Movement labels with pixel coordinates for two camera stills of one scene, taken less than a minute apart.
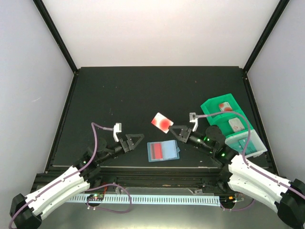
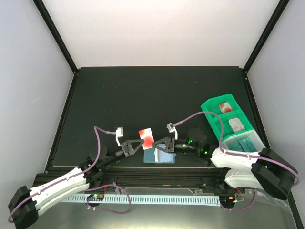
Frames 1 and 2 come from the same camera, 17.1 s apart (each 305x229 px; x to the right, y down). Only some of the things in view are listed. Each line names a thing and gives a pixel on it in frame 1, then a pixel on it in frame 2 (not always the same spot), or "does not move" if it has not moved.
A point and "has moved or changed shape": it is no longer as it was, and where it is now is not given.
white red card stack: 236,124 does not move
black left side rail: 63,120 does not move
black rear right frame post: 282,5 does not move
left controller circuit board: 96,197 does not move
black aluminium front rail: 167,179 does not move
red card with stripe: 156,151 -> 147,135
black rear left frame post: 56,36 does not move
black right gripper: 184,135 -> 169,144
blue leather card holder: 162,150 has moved or changed shape
